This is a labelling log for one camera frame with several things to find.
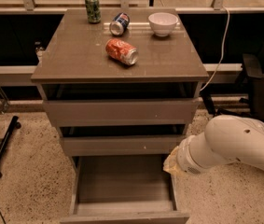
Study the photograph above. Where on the yellow foam-covered gripper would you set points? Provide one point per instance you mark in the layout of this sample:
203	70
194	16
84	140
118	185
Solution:
186	159

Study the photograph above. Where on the grey bottom drawer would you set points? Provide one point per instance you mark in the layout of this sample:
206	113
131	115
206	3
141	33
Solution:
131	189

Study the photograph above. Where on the grey drawer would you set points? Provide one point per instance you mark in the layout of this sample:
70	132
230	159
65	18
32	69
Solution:
118	112
121	140
131	189

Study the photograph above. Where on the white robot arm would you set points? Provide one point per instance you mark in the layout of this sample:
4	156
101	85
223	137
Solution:
226	139

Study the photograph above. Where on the grey top drawer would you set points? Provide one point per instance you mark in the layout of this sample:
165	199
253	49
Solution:
118	112

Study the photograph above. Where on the grey drawer cabinet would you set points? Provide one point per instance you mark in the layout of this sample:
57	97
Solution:
75	65

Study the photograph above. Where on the grey middle drawer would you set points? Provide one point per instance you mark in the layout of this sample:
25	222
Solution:
121	140

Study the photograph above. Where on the orange soda can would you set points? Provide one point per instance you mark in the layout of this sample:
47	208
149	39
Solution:
122	51

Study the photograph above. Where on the white bowl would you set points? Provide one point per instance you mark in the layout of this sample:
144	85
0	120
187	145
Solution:
162	23

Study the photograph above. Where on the blue pepsi can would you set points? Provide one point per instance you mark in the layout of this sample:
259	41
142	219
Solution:
119	24

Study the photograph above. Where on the green soda can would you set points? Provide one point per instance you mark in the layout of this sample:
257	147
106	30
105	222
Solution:
93	11

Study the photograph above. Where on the black wheeled stand leg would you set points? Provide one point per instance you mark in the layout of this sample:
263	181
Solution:
14	124

